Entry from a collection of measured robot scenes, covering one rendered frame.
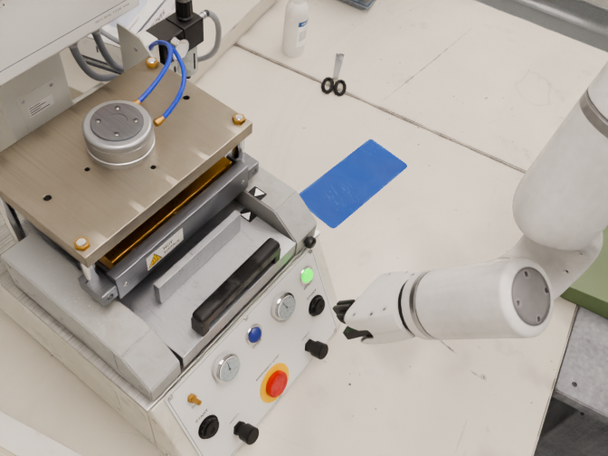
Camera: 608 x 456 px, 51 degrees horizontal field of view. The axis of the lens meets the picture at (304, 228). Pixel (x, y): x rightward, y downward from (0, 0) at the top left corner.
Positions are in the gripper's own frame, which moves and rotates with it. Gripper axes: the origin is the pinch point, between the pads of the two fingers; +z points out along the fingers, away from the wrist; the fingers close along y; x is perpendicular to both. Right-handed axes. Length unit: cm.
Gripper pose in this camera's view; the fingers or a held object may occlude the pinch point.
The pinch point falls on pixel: (348, 311)
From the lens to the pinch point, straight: 92.9
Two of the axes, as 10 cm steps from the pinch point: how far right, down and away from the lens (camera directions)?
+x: 5.7, 7.9, 2.2
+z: -5.4, 1.6, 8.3
